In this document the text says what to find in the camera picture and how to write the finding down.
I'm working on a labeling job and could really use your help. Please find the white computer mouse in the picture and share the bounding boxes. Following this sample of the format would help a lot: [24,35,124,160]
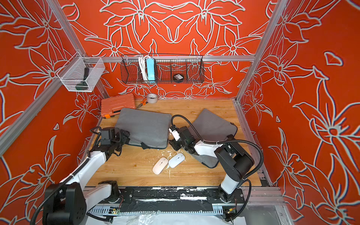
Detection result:
[168,153,185,168]

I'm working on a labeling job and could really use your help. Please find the grey laptop bag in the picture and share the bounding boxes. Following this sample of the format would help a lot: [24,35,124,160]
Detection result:
[190,109,238,169]
[116,108,172,150]

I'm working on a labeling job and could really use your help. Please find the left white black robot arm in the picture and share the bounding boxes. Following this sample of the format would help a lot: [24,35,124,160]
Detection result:
[30,126,130,225]

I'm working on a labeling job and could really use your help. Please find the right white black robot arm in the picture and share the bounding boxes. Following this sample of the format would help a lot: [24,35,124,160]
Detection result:
[169,114,264,222]

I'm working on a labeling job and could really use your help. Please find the pink computer mouse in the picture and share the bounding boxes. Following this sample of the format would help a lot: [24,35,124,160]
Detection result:
[152,157,168,175]

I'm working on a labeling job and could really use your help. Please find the orange tool case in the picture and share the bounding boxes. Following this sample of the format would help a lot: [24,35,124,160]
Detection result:
[101,93,137,119]

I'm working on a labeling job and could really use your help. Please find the clear tape roll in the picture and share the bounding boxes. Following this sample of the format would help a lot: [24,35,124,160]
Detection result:
[146,93,158,104]

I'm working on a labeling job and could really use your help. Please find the black round tape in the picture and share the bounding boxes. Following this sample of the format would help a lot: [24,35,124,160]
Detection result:
[172,74,184,83]

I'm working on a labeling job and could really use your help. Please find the dark green flashlight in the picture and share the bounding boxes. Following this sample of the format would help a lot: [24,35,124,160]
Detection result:
[76,67,90,91]

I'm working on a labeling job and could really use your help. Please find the light blue box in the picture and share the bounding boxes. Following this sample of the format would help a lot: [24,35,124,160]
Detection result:
[146,58,155,83]

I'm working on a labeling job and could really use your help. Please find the orange handled pliers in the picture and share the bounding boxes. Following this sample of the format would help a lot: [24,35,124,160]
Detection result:
[137,98,148,109]

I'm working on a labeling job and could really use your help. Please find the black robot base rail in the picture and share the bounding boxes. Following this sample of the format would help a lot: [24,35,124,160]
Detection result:
[90,187,245,216]

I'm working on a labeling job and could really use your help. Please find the black wire wall basket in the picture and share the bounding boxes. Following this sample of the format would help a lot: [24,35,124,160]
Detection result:
[120,54,205,84]

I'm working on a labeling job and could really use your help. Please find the clear plastic wall bin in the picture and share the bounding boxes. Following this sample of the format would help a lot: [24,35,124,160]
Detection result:
[56,54,105,92]

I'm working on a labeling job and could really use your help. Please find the white coiled cable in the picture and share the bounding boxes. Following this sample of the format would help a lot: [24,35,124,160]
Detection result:
[138,55,150,82]

